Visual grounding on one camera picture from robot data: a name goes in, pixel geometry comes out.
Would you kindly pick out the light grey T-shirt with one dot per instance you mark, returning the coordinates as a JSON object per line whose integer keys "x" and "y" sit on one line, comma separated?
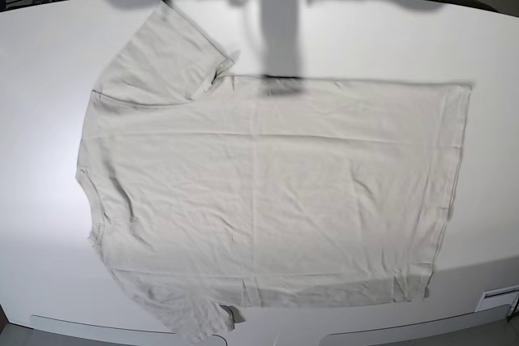
{"x": 211, "y": 191}

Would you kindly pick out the white label sticker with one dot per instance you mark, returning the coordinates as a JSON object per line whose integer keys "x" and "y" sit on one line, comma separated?
{"x": 498, "y": 297}

